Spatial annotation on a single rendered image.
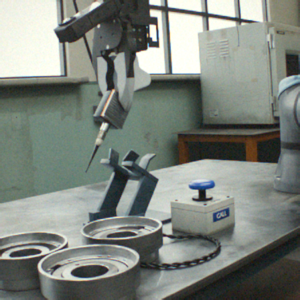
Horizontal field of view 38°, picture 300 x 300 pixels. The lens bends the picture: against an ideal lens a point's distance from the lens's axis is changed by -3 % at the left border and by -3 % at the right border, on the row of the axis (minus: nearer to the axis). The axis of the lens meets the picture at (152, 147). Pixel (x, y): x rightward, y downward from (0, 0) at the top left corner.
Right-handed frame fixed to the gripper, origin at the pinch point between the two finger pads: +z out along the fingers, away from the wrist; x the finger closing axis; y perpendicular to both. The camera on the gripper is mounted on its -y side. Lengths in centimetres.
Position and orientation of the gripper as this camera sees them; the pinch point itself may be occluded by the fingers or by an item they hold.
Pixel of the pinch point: (115, 103)
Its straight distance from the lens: 72.2
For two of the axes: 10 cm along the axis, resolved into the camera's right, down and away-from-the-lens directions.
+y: 7.3, -1.2, 6.8
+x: -6.8, -0.3, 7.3
